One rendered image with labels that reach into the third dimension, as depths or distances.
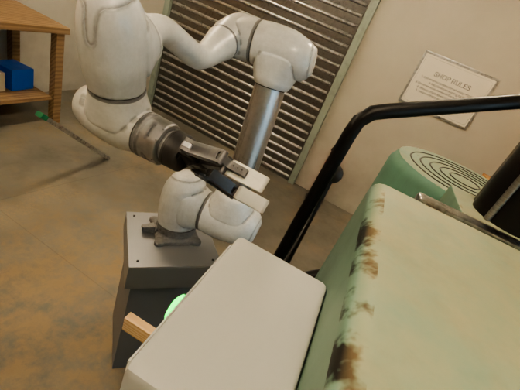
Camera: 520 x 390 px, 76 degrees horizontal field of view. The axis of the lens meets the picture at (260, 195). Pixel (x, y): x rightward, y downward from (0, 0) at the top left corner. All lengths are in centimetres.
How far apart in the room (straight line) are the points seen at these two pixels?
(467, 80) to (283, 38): 258
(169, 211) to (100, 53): 77
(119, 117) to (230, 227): 66
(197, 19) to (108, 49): 355
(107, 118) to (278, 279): 54
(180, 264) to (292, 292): 110
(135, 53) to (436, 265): 54
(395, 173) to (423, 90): 306
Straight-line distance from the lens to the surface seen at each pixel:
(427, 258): 19
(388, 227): 20
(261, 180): 55
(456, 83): 347
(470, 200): 34
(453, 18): 349
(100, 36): 60
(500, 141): 361
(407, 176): 40
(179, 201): 124
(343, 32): 350
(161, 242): 133
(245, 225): 119
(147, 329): 81
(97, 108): 68
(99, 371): 183
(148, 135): 65
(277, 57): 106
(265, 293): 17
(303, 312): 18
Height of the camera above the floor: 160
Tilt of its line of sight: 29 degrees down
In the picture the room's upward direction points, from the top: 23 degrees clockwise
